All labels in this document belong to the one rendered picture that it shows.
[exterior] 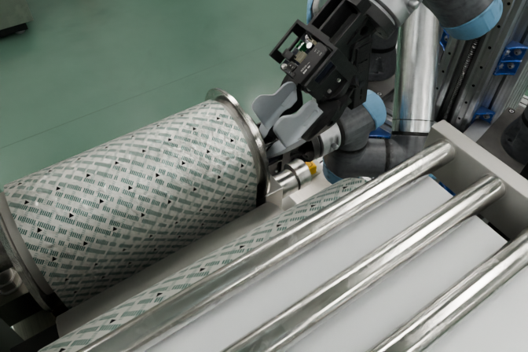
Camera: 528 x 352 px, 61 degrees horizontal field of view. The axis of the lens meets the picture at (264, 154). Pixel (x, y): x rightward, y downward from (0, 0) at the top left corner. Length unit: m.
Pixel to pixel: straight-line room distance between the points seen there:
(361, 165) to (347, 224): 0.61
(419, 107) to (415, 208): 0.60
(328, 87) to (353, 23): 0.07
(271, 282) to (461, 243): 0.11
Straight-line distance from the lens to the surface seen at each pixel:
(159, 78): 2.77
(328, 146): 0.75
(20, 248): 0.47
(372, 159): 0.85
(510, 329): 0.26
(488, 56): 1.30
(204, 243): 0.50
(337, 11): 0.51
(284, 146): 0.55
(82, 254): 0.47
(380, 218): 0.27
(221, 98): 0.53
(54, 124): 2.64
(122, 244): 0.48
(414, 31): 0.89
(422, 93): 0.87
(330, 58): 0.49
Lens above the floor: 1.65
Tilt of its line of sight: 47 degrees down
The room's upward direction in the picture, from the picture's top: straight up
